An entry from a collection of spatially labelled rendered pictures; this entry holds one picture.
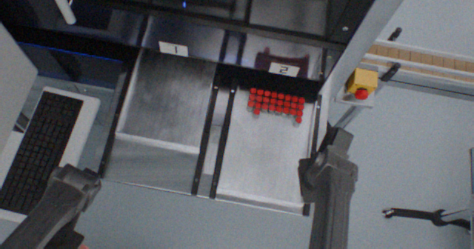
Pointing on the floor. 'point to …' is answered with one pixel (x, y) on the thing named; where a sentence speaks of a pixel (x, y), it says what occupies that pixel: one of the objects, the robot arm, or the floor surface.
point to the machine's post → (365, 35)
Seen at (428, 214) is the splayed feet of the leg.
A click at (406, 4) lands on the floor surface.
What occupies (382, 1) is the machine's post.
